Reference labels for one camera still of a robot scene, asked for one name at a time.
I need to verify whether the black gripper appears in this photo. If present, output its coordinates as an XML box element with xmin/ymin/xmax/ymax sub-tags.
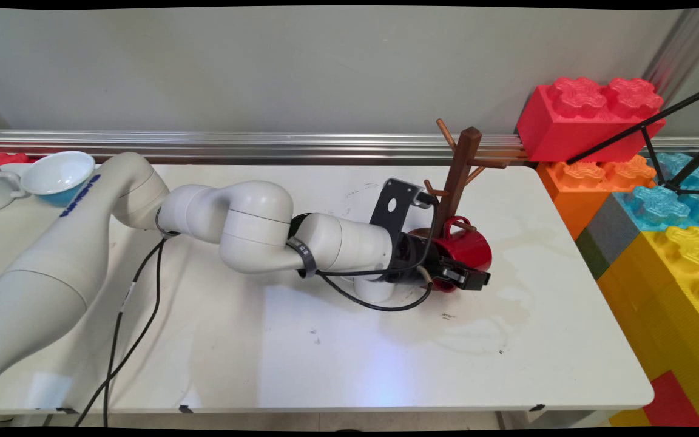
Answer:
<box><xmin>389</xmin><ymin>231</ymin><xmax>491</xmax><ymax>293</ymax></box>

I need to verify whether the red enamel mug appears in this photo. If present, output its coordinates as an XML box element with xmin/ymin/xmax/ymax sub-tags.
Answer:
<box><xmin>410</xmin><ymin>216</ymin><xmax>493</xmax><ymax>293</ymax></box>

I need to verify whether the white enamel mug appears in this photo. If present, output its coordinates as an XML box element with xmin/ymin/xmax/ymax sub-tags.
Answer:
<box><xmin>354</xmin><ymin>276</ymin><xmax>396</xmax><ymax>304</ymax></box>

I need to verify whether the brown wooden mug tree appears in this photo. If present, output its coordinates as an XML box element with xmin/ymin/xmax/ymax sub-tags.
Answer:
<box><xmin>407</xmin><ymin>118</ymin><xmax>508</xmax><ymax>286</ymax></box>

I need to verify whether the large dark green toy brick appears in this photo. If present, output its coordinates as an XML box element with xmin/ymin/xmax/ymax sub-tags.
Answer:
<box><xmin>575</xmin><ymin>229</ymin><xmax>611</xmax><ymax>281</ymax></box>

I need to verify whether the large orange toy brick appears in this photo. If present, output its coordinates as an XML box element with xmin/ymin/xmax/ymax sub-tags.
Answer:
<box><xmin>536</xmin><ymin>155</ymin><xmax>657</xmax><ymax>240</ymax></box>

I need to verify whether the large grey toy brick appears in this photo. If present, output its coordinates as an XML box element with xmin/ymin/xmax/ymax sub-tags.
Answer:
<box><xmin>585</xmin><ymin>194</ymin><xmax>644</xmax><ymax>268</ymax></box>

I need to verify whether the large red toy brick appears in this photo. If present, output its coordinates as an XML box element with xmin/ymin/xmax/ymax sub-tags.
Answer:
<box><xmin>516</xmin><ymin>76</ymin><xmax>667</xmax><ymax>164</ymax></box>

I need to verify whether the large yellow toy brick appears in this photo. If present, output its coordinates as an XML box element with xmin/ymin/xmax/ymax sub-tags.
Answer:
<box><xmin>595</xmin><ymin>226</ymin><xmax>699</xmax><ymax>427</ymax></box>

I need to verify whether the large blue toy brick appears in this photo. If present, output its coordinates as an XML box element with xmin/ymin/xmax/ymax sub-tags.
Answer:
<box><xmin>613</xmin><ymin>152</ymin><xmax>699</xmax><ymax>233</ymax></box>

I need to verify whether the black tripod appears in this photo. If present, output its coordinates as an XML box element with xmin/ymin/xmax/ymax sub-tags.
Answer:
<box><xmin>565</xmin><ymin>82</ymin><xmax>699</xmax><ymax>198</ymax></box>

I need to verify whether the flat red toy brick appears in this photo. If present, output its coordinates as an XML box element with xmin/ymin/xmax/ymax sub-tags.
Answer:
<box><xmin>641</xmin><ymin>370</ymin><xmax>699</xmax><ymax>429</ymax></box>

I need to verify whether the white and blue bowl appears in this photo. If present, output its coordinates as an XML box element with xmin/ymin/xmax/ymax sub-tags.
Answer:
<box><xmin>20</xmin><ymin>151</ymin><xmax>96</xmax><ymax>208</ymax></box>

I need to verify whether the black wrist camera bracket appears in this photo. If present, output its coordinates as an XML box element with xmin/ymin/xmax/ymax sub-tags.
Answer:
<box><xmin>369</xmin><ymin>178</ymin><xmax>439</xmax><ymax>239</ymax></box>

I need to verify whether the grey cable strap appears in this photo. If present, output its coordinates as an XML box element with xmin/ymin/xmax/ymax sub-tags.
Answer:
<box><xmin>154</xmin><ymin>206</ymin><xmax>179</xmax><ymax>239</ymax></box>
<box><xmin>287</xmin><ymin>237</ymin><xmax>318</xmax><ymax>279</ymax></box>

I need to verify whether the horizontal aluminium rail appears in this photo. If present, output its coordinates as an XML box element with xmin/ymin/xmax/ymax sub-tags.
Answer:
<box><xmin>0</xmin><ymin>129</ymin><xmax>699</xmax><ymax>168</ymax></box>

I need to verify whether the slanted aluminium post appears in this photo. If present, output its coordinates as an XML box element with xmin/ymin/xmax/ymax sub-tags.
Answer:
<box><xmin>641</xmin><ymin>9</ymin><xmax>699</xmax><ymax>104</ymax></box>

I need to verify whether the black camera cable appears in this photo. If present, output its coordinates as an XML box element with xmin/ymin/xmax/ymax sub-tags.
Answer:
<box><xmin>73</xmin><ymin>193</ymin><xmax>442</xmax><ymax>427</ymax></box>

